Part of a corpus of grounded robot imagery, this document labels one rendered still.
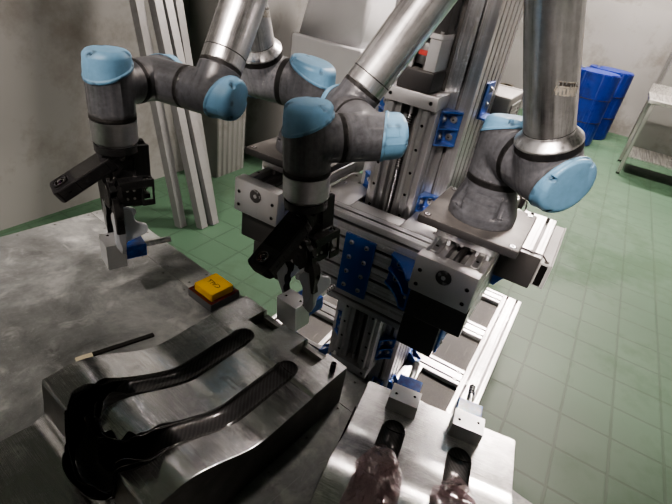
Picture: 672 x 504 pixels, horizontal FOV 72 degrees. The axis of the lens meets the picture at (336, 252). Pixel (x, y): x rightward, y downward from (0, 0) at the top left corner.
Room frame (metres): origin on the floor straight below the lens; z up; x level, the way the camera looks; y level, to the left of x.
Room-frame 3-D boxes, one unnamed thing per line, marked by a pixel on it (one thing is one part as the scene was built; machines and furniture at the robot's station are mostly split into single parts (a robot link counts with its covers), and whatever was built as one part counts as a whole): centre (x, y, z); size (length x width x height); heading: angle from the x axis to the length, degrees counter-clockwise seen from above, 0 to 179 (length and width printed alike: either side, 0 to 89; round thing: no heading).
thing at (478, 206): (0.97, -0.31, 1.09); 0.15 x 0.15 x 0.10
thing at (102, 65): (0.75, 0.41, 1.25); 0.09 x 0.08 x 0.11; 162
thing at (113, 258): (0.76, 0.40, 0.93); 0.13 x 0.05 x 0.05; 133
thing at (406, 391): (0.59, -0.17, 0.85); 0.13 x 0.05 x 0.05; 163
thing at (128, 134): (0.75, 0.42, 1.17); 0.08 x 0.08 x 0.05
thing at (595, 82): (6.41, -2.93, 0.43); 1.15 x 0.70 x 0.87; 154
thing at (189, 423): (0.45, 0.17, 0.92); 0.35 x 0.16 x 0.09; 146
